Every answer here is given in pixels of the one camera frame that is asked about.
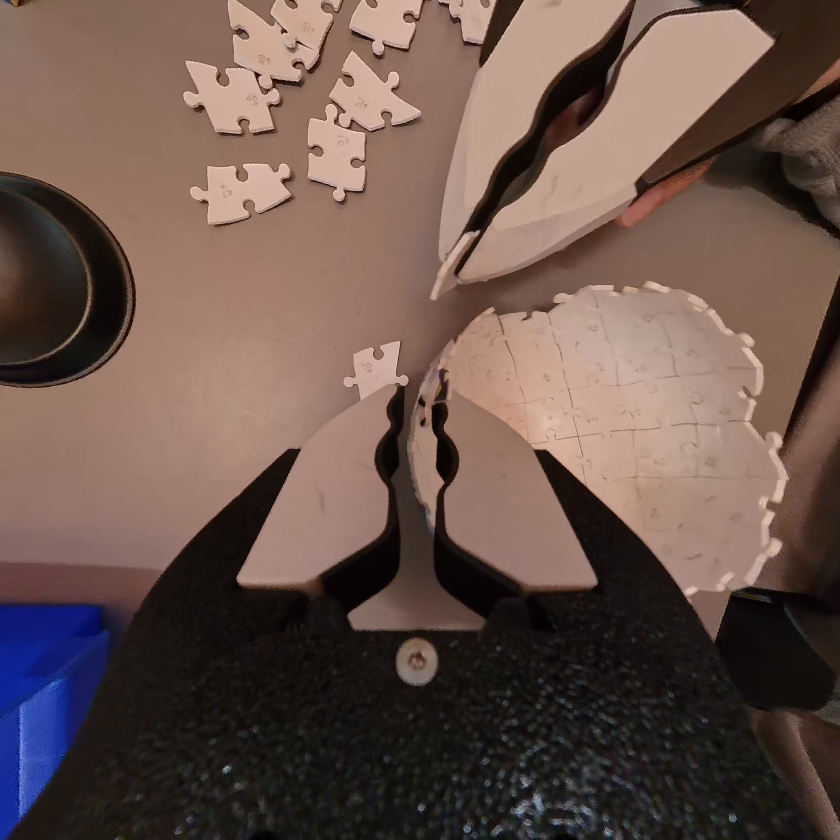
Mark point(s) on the single white puzzle piece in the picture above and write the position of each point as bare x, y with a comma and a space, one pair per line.
449, 269
374, 367

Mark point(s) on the black chair part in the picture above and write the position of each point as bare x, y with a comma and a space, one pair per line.
774, 656

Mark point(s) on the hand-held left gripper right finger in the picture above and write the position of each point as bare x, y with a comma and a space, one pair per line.
512, 518

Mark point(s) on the scattered loose puzzle pieces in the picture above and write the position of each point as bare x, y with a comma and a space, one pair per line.
236, 98

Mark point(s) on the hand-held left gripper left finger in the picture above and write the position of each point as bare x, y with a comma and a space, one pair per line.
321, 505

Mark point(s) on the half-built cartoon puzzle ball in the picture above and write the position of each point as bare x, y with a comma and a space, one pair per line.
623, 426

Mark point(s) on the blue plastic bin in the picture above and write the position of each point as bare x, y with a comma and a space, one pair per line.
39, 689

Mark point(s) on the person's right hand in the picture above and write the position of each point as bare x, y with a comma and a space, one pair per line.
656, 197

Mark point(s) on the person's right forearm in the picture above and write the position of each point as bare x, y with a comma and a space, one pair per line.
807, 157

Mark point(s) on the black round ball stand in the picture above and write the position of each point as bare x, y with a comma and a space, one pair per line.
52, 282

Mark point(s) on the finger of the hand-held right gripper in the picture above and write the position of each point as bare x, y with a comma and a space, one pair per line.
669, 98
518, 79

